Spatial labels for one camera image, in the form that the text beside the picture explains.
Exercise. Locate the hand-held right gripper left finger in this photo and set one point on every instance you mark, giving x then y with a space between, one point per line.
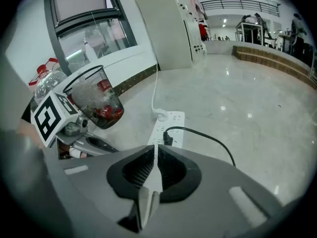
99 180

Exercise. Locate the red bag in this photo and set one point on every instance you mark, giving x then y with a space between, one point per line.
203 32

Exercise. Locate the black balcony railing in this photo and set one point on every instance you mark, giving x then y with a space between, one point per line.
240 5

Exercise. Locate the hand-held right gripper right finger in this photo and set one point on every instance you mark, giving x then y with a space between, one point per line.
218 202

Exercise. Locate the black mesh trash bin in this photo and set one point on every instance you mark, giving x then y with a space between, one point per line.
99 100

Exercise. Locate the white tall cabinet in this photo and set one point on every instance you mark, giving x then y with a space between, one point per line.
168 26

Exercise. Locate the white table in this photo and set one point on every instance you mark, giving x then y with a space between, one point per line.
248 27

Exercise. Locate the black window frame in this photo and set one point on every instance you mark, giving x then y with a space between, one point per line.
50 33

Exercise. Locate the brown wooden steps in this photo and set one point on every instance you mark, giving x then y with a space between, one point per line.
275 61

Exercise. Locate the white power strip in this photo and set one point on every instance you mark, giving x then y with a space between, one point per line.
175 123

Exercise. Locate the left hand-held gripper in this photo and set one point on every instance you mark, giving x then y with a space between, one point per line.
49 118

